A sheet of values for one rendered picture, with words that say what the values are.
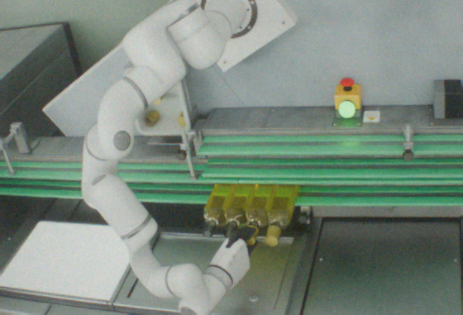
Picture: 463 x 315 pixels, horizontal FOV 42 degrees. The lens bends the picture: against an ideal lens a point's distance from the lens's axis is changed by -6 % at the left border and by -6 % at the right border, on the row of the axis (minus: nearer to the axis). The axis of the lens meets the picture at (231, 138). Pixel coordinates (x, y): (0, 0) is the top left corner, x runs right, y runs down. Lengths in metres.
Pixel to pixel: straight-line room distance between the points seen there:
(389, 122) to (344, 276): 0.43
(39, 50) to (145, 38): 1.31
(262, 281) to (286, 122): 0.44
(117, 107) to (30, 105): 1.27
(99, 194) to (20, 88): 1.23
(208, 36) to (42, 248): 0.93
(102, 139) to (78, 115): 0.82
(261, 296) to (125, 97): 0.64
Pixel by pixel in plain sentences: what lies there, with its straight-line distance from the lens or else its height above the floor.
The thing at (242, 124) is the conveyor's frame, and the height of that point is 0.85.
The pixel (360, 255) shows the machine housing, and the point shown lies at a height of 1.03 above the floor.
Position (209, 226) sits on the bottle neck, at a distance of 1.69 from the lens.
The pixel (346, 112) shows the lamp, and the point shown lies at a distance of 1.73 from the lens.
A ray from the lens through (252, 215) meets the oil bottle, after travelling 1.68.
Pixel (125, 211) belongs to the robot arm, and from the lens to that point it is 1.35.
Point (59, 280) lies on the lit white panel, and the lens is 1.89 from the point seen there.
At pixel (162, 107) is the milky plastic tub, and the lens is 1.96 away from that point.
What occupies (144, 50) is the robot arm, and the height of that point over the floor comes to 1.20.
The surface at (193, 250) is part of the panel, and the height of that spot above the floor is 1.07.
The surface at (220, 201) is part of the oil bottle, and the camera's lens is 1.74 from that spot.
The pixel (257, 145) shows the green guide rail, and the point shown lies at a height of 0.93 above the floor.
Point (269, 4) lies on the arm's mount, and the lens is 1.68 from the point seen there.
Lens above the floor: 2.34
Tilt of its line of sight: 54 degrees down
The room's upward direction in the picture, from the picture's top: 155 degrees counter-clockwise
